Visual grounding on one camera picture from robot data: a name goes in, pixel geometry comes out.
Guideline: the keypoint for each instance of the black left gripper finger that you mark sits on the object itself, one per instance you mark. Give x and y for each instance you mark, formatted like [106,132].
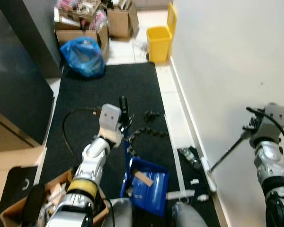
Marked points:
[129,120]
[127,132]

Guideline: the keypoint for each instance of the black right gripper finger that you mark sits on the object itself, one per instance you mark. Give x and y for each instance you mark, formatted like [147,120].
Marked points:
[247,136]
[248,127]

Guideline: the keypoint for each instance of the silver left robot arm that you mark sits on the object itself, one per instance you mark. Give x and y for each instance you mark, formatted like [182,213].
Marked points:
[92,158]

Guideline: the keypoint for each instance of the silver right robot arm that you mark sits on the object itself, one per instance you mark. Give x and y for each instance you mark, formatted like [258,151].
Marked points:
[270,165]

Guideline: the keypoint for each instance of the black floor mat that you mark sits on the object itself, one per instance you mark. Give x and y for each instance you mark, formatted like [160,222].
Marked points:
[109,90]

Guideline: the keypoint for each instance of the small black plastic part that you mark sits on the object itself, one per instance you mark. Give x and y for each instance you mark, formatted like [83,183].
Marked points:
[152,114]

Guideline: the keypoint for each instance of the brown cardboard scrap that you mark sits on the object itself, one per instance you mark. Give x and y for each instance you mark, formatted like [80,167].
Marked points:
[144,178]

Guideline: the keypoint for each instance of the dark plastic bottle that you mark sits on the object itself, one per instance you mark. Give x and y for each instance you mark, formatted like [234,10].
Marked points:
[189,157]

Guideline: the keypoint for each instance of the blue plastic bag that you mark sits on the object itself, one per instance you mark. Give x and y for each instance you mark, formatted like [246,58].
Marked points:
[83,57]

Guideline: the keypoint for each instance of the clear plastic wrap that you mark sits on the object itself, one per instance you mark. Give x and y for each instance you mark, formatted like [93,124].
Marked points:
[139,45]

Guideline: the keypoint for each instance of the yellow waste bin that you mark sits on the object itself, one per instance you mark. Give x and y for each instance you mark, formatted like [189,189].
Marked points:
[158,45]

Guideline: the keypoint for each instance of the white paper strip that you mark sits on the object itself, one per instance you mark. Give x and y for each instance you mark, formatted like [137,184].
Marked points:
[180,194]

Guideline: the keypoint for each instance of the grey left robot leg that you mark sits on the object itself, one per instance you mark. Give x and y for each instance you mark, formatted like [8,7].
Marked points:
[120,215]

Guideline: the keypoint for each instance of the grey robot leg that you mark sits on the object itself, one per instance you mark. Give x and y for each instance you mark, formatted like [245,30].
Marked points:
[120,215]
[187,216]

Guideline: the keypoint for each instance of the plain brown cardboard box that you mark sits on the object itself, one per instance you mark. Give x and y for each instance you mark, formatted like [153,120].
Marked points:
[120,21]

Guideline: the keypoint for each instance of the grey right robot leg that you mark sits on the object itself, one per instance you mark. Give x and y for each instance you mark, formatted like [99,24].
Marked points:
[187,216]

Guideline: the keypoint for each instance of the cluttered open cardboard box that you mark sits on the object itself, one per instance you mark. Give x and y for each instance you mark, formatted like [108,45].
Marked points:
[80,28]

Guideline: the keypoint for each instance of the dark steel cabinet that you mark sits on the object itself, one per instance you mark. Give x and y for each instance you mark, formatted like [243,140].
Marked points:
[14,85]

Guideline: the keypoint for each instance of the black pad with white mark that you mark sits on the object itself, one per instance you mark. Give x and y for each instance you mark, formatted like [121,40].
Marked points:
[21,182]

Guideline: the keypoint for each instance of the black oblong object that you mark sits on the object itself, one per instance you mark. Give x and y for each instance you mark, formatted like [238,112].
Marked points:
[34,203]

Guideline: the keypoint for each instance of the dark grey cabinet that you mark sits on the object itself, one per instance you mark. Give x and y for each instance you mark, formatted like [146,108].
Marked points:
[38,33]

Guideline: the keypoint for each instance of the pink shoes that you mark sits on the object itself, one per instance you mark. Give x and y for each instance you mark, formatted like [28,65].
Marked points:
[71,4]

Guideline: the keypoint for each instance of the cardboard box of trash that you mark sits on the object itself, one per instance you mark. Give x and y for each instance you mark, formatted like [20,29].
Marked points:
[14,210]

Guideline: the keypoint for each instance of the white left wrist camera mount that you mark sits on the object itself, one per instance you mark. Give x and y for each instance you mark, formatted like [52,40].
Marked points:
[110,117]

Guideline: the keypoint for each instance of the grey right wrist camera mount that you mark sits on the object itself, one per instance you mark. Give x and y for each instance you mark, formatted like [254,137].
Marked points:
[276,112]

